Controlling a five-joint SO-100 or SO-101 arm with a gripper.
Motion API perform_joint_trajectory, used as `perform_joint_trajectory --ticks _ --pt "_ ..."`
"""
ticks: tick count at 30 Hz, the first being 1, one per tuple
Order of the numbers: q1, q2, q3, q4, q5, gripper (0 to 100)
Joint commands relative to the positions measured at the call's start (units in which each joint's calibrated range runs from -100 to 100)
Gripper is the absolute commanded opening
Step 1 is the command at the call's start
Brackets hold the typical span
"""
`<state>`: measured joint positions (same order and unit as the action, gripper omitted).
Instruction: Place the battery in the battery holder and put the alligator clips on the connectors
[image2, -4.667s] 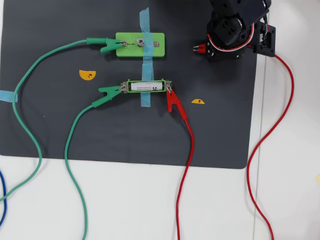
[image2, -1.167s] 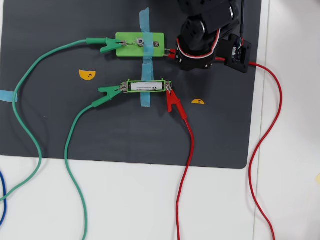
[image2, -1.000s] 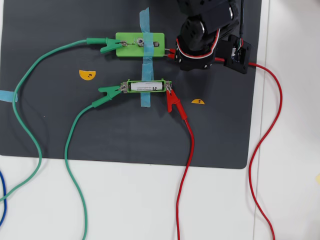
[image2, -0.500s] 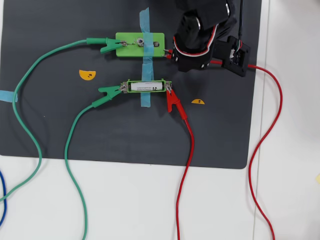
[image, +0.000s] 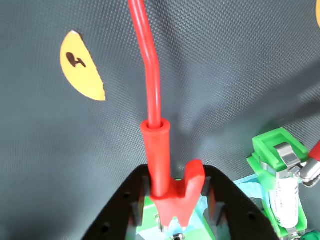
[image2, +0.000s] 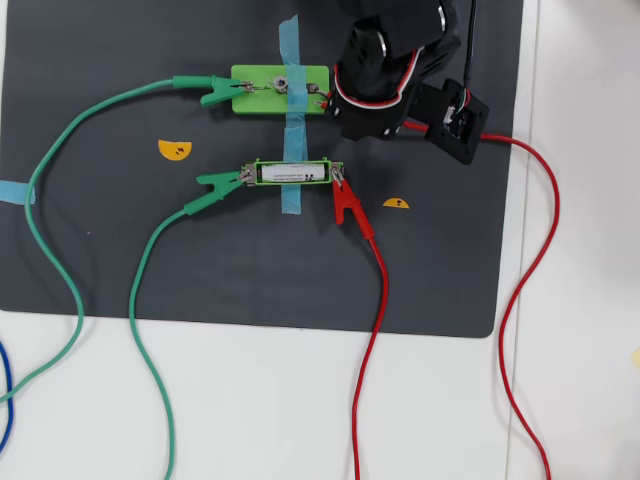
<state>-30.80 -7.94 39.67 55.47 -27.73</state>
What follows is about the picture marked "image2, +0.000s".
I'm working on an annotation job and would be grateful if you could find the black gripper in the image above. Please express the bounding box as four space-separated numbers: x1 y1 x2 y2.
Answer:
330 17 436 142

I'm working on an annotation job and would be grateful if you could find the white AA battery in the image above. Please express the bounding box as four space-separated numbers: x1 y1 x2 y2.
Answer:
261 163 327 183

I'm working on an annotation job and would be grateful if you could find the green battery holder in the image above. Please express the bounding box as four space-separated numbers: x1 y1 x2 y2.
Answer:
241 157 346 189

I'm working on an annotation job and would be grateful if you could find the green bulb holder block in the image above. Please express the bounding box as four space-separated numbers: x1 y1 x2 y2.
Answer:
230 64 331 116

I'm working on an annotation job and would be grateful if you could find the green alligator clip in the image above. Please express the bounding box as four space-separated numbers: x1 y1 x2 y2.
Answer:
183 169 254 217
172 73 254 109

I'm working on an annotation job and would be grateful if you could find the dark grey work mat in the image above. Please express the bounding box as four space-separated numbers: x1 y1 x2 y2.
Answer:
0 0 524 340

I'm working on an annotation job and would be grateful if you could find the red white black servo cable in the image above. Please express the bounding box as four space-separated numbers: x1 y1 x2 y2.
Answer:
332 47 426 110

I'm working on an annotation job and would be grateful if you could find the black camera cable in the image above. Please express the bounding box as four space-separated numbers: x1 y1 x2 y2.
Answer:
452 0 480 119

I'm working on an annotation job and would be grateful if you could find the green cable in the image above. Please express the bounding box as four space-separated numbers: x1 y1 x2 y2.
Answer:
128 207 190 480
0 78 176 404

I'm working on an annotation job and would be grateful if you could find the blue cable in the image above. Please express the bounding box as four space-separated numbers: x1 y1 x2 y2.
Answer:
0 341 15 451

